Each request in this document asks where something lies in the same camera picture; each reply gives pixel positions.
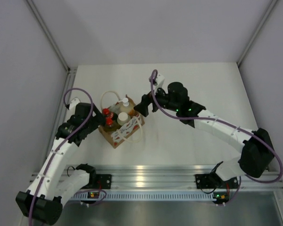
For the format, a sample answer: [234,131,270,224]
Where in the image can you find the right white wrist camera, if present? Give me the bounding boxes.
[153,74,165,89]

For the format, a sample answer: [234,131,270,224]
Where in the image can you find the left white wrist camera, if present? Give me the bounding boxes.
[66,97,81,110]

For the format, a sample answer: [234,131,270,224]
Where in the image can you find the slotted cable duct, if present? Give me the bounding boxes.
[70,192,216,201]

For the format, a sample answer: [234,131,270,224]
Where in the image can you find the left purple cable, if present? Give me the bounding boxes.
[28,88,108,226]

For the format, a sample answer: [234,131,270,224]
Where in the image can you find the aluminium frame post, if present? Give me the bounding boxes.
[25,0,76,95]
[236,0,280,68]

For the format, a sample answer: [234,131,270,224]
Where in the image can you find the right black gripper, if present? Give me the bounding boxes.
[134,83,180,118]

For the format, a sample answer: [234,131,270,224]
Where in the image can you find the left black mount plate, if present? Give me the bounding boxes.
[95,174,112,190]

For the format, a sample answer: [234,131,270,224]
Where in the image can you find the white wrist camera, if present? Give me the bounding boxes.
[66,97,81,110]
[153,74,165,89]

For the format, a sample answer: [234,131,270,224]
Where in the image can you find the right black mount plate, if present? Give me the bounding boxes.
[194,174,215,190]

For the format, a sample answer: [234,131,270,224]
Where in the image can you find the pump soap bottle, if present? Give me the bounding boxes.
[119,97,135,117]

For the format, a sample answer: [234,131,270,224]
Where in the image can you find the left aluminium frame post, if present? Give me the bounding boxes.
[25,0,76,95]

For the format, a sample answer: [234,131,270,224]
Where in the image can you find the dark green red-cap bottle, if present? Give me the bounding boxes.
[102,108,117,121]

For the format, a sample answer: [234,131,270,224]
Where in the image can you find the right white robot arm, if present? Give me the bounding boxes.
[134,82,275,187]

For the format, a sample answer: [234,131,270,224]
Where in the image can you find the black mount plate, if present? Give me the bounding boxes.
[194,174,215,190]
[95,174,112,190]

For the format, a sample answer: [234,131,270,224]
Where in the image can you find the jute watermelon canvas bag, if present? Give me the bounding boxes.
[99,90,144,148]

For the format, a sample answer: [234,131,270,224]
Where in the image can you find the white-lid frosted jar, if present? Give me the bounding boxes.
[117,112,131,126]

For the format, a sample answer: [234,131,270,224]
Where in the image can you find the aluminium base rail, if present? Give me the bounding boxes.
[95,165,283,192]

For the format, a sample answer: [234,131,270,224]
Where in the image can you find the yellow-green red-cap bottle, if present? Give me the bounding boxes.
[104,118,121,133]

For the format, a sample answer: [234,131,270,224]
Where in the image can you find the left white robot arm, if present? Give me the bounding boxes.
[16,103,106,225]

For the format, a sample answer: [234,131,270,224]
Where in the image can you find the right aluminium frame post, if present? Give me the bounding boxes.
[236,0,280,68]

